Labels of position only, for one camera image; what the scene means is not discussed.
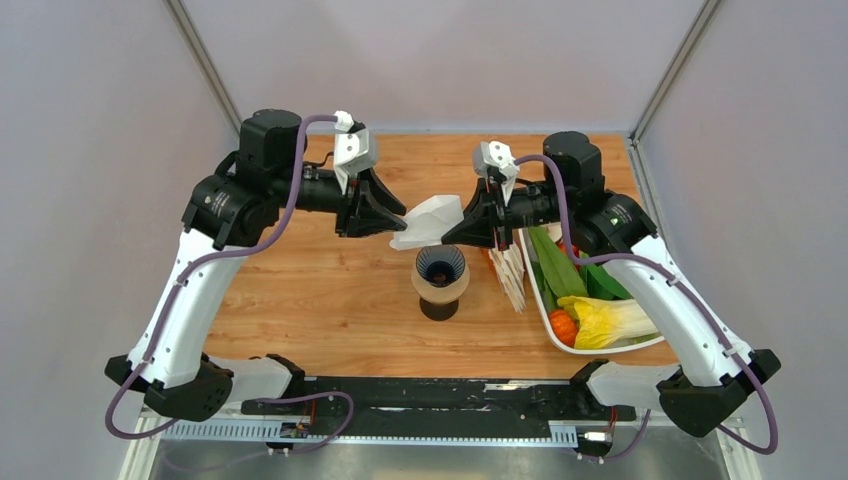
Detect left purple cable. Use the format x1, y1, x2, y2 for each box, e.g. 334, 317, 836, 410
104, 114, 356, 458

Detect green leaf vegetable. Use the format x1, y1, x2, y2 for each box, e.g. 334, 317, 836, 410
528, 227, 588, 299

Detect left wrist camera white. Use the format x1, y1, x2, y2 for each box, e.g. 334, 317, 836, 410
333, 110, 378, 193

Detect purple cable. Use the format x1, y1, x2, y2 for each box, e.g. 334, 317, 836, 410
513, 154, 780, 465
104, 114, 356, 458

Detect red pepper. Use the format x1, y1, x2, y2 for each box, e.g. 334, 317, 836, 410
557, 241, 582, 258

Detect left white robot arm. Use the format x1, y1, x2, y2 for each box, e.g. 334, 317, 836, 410
105, 109, 406, 422

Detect dark blue coffee dripper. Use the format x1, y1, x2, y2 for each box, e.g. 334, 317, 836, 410
415, 245, 466, 286

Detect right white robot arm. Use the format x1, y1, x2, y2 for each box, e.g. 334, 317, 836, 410
442, 131, 781, 437

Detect orange tomato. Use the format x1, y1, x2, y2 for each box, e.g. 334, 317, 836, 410
548, 309, 579, 348

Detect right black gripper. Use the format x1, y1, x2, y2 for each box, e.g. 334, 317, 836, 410
441, 176, 571, 252

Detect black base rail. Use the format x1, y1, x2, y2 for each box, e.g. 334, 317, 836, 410
241, 376, 637, 440

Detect aluminium frame post left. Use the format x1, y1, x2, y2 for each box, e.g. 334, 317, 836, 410
163, 0, 243, 135

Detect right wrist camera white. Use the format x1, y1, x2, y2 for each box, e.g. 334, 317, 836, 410
472, 141, 520, 204

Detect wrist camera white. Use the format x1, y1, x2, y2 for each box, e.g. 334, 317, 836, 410
472, 141, 520, 204
333, 110, 378, 193

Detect stack of paper filters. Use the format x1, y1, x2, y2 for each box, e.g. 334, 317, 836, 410
483, 243, 526, 313

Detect white paper coffee filter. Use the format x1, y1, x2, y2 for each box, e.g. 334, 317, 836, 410
389, 195, 464, 251

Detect aluminium frame post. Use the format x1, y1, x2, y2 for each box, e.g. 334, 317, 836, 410
629, 0, 724, 145
163, 0, 243, 135

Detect green bok choy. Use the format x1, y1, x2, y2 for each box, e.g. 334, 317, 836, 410
583, 264, 632, 300

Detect white plastic tray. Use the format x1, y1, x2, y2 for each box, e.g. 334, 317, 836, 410
518, 229, 665, 358

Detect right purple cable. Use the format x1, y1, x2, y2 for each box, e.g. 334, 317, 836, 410
513, 154, 780, 465

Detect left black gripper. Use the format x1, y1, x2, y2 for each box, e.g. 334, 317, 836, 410
271, 166, 407, 239

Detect wooden ring dripper holder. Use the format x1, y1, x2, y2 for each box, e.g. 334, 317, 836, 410
410, 268, 471, 305

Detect glass carafe red lid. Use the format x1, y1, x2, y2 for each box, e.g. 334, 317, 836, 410
419, 298, 460, 321

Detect yellow napa cabbage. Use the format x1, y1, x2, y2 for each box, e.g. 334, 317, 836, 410
557, 296, 660, 350

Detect aluminium frame post right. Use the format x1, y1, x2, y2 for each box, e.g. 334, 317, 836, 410
629, 0, 724, 145

